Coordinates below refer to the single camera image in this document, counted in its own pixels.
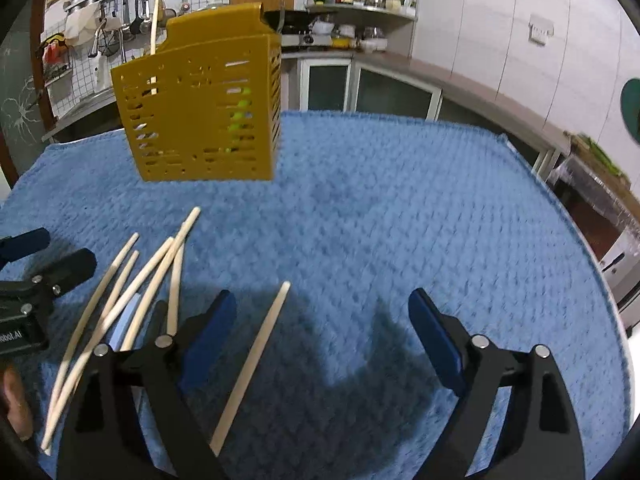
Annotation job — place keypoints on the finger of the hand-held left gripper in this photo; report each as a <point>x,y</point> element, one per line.
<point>25,246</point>
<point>70,267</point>

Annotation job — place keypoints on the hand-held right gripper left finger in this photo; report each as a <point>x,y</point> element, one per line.
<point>205,345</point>

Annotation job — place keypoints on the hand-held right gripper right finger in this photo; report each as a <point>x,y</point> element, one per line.
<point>440,345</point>

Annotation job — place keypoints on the wooden chopstick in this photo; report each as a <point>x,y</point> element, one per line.
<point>150,267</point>
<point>175,250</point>
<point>255,360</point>
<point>127,270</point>
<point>154,35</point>
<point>120,262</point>
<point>176,285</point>

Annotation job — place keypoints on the yellow slotted utensil holder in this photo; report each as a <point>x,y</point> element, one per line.
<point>200,57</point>

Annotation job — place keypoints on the hanging kitchen utensils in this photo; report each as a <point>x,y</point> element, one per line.
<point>125,15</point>

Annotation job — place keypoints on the person's left hand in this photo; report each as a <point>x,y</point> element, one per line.
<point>14,400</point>

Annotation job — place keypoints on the blue textured cloth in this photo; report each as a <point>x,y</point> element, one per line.
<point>375,210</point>

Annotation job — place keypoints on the brown door with cracked glass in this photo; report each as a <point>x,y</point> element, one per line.
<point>20,85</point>

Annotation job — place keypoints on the white appliance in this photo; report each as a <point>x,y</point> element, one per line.
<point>622,270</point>

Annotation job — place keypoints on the side table with clear cover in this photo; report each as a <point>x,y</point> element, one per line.
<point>590,180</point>

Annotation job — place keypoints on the green utensil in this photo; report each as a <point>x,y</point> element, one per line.
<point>240,110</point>

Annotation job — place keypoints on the green round object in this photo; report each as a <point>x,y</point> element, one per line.
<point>632,110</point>

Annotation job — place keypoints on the gas stove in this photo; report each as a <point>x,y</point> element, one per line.
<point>305,40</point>

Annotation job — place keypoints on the black wok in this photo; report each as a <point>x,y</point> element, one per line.
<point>292,19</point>

